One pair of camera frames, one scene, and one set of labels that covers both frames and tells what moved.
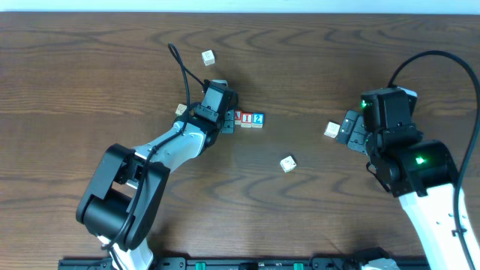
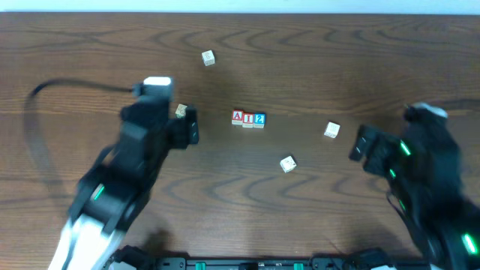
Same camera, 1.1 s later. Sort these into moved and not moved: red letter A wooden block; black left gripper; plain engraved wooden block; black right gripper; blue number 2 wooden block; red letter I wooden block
Moved: black left gripper; black right gripper
Not moved: red letter A wooden block; blue number 2 wooden block; red letter I wooden block; plain engraved wooden block
